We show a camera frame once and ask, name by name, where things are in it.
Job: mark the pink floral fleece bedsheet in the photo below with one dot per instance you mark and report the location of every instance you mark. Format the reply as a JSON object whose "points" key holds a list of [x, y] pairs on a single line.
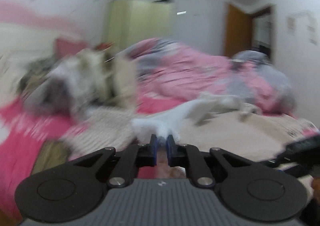
{"points": [[30, 143]]}

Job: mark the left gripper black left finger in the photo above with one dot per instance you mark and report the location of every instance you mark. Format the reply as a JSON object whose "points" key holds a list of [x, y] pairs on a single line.
{"points": [[118, 169]]}

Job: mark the pink cream headboard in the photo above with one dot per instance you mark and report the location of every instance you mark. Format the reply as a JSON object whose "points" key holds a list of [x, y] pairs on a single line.
{"points": [[27, 35]]}

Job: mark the pink grey floral duvet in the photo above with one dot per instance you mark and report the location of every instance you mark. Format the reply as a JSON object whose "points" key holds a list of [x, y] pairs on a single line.
{"points": [[170, 73]]}

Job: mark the beige white houndstooth sweater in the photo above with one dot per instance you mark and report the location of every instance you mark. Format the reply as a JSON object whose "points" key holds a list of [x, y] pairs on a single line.
{"points": [[73, 84]]}

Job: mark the brown wooden door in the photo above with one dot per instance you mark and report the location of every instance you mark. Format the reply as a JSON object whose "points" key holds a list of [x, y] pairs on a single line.
{"points": [[238, 31]]}

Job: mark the beige garment with white collar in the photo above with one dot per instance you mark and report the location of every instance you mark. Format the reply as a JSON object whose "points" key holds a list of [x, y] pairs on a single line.
{"points": [[208, 121]]}

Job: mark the yellow-green wardrobe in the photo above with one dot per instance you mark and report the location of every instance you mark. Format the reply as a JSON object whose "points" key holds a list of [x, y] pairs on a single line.
{"points": [[130, 21]]}

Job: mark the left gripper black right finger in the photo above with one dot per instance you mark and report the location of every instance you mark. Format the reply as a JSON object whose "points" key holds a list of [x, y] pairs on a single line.
{"points": [[204, 169]]}

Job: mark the dark pink pillow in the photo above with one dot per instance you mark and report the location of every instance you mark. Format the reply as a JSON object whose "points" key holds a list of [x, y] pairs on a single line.
{"points": [[65, 47]]}

